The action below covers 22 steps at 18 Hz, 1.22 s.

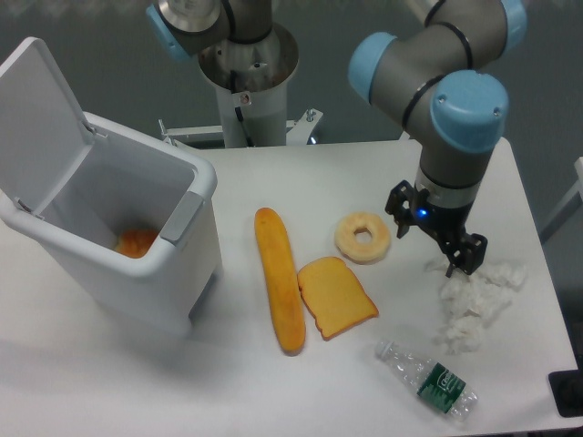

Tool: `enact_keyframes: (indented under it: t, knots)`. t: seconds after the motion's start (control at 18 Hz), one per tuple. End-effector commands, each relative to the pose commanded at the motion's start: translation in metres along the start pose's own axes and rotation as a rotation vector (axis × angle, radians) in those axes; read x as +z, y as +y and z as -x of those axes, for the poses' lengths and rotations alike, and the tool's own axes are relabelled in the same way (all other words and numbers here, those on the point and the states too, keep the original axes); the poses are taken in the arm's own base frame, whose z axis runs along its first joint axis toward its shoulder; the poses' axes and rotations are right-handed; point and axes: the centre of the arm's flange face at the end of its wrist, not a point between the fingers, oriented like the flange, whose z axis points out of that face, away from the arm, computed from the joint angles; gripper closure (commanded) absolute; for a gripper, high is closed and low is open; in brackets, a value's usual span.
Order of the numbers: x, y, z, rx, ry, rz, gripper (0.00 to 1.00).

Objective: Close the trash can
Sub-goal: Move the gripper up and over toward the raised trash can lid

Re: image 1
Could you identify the toast bread slice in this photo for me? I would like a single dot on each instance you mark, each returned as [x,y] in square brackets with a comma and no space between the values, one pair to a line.
[334,296]

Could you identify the white plastic trash can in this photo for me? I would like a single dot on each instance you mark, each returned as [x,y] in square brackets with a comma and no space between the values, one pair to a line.
[134,226]

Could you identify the white metal frame right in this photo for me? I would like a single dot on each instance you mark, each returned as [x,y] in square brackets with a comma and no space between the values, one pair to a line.
[565,208]

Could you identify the orange croissant in bin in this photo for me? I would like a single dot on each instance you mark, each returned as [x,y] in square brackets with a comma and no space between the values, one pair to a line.
[135,243]

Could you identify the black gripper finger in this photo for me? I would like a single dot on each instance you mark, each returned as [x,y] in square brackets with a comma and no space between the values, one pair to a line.
[466,253]
[398,206]

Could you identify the long baguette bread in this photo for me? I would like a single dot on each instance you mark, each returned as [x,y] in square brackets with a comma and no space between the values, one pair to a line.
[281,280]

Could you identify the clear plastic water bottle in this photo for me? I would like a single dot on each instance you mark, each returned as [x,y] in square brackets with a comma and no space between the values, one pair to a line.
[429,380]

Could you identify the crumpled white tissue paper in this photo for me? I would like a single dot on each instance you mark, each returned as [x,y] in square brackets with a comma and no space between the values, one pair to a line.
[472,303]

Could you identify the white metal bracket frame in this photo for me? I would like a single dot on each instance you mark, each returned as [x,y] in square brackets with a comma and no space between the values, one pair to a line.
[298,132]

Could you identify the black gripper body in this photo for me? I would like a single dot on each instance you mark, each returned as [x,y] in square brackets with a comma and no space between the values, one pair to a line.
[438,211]

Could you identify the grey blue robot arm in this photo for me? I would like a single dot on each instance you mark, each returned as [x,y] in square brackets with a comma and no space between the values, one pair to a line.
[431,84]

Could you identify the black device at edge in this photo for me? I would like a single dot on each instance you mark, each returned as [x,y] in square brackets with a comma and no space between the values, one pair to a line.
[566,387]

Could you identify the white trash can lid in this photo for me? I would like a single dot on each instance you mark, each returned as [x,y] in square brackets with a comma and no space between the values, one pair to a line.
[45,135]

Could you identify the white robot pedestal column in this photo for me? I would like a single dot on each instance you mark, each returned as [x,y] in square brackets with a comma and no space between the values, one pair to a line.
[250,83]

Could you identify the pale ring donut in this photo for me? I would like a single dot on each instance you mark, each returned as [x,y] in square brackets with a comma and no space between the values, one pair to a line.
[362,237]

